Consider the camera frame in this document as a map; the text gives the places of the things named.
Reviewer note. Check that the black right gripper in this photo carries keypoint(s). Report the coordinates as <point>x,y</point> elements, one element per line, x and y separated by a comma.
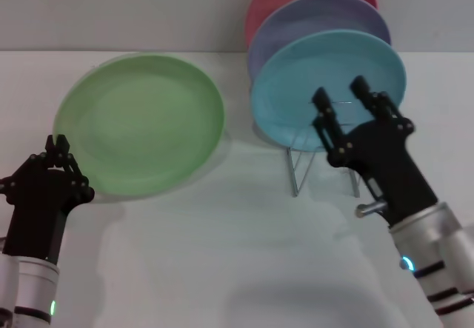
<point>389,169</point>

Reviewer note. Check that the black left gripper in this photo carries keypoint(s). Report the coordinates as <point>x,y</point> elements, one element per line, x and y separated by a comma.
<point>40,217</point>

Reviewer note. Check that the green plastic plate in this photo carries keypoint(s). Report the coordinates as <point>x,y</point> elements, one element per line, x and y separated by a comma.
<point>144,120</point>

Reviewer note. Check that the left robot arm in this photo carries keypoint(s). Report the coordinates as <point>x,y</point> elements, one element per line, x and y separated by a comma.
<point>33,287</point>

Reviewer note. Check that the light blue plastic plate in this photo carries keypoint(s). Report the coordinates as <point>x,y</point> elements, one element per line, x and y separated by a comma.
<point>289,94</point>

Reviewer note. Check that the purple plastic plate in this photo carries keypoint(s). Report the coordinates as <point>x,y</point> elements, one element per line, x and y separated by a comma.
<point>314,17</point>

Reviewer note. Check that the silver plug on right gripper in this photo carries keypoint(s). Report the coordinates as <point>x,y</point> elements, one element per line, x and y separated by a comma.
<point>370,209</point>

